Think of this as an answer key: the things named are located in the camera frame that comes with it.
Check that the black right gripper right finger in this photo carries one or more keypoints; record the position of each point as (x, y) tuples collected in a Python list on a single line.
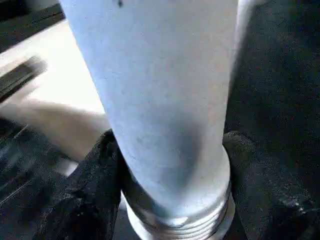
[(262, 195)]

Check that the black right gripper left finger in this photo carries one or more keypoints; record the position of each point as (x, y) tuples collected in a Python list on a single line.
[(87, 200)]

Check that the black work mat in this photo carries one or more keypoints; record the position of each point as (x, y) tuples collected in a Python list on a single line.
[(275, 75)]

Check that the white plastic table leg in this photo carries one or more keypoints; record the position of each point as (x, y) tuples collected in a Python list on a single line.
[(162, 100)]

